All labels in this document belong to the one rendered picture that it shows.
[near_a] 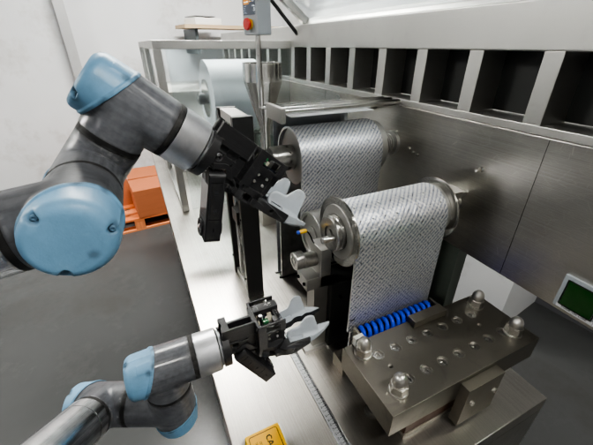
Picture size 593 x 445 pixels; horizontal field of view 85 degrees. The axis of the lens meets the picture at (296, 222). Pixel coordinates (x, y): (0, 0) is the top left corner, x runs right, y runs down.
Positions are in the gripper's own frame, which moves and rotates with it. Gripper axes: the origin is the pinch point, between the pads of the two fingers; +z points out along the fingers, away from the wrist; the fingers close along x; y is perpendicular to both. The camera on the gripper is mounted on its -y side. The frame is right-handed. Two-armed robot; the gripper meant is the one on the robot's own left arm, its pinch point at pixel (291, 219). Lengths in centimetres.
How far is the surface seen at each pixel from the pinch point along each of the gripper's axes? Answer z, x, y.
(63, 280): 9, 208, -164
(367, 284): 22.8, -4.2, -3.1
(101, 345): 31, 126, -145
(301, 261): 11.2, 3.7, -7.3
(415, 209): 21.8, -2.8, 15.2
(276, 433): 18.0, -12.6, -35.8
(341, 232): 10.8, -1.1, 3.0
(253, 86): 4, 70, 22
